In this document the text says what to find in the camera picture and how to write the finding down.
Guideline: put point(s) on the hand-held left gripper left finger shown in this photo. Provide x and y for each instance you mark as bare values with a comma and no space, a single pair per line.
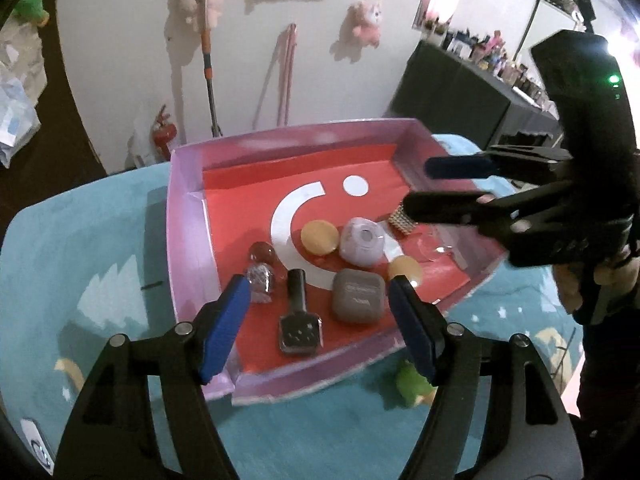
225,330

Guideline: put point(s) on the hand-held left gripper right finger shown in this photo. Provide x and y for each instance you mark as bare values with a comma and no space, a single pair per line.
412,330

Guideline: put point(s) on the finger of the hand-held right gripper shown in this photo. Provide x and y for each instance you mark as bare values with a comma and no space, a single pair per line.
440,207
460,166

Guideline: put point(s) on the gold studded cylinder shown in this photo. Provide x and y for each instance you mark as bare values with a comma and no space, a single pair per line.
400,220

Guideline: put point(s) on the yellow and green star toy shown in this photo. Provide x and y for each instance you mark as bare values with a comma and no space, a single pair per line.
412,385

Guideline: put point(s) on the orange makeup sponge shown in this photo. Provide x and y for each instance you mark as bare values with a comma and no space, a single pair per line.
406,267
320,237

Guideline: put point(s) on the grey rounded case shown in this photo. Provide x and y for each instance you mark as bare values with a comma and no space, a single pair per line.
357,295

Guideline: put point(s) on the glitter bottle with brown cap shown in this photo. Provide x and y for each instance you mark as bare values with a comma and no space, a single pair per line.
261,270

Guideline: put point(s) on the lavender earbud case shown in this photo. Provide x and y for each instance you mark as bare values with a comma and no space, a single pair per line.
362,241

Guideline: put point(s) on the purple cardboard box red inside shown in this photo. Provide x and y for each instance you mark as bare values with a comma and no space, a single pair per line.
240,190

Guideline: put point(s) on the person's right hand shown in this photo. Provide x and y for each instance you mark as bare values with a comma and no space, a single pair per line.
612,272

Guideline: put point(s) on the black dresser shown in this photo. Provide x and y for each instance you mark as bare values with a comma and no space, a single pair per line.
450,95

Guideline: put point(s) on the black nail polish bottle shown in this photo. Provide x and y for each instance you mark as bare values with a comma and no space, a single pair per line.
299,325

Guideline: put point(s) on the row of cosmetic bottles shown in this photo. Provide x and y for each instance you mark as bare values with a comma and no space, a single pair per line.
490,60

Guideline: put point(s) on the pink plush toy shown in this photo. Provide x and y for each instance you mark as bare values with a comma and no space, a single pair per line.
366,20

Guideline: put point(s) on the pink stick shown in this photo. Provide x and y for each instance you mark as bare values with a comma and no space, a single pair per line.
288,75

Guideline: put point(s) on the red fire extinguisher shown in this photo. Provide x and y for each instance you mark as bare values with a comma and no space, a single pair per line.
162,137

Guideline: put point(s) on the mop stick with orange grip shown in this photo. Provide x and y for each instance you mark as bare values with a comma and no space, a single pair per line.
209,60

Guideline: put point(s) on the dark brown door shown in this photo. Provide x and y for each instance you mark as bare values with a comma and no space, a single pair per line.
65,110

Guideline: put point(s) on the clear plastic bag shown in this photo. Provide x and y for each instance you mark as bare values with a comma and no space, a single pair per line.
17,110

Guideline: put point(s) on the green plush toy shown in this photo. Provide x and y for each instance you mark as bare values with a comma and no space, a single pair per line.
30,2

